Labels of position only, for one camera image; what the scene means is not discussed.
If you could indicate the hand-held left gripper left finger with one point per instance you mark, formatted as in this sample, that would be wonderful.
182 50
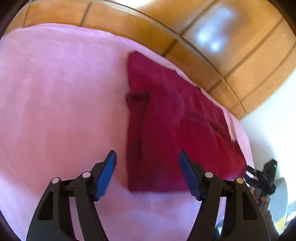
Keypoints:
105 176

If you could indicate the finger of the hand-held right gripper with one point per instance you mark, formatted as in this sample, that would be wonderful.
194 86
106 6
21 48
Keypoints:
248 180
251 171

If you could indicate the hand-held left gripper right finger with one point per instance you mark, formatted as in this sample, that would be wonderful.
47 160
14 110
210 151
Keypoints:
190 176

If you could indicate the dark red garment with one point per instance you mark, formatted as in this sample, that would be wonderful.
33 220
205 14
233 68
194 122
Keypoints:
173 120

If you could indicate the person's right hand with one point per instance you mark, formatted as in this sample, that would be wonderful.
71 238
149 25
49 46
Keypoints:
262 200

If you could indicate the pink patterned bed sheet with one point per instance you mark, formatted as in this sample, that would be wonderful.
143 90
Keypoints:
57 104

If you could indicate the glossy wooden wardrobe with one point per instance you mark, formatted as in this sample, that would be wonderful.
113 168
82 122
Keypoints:
242 46

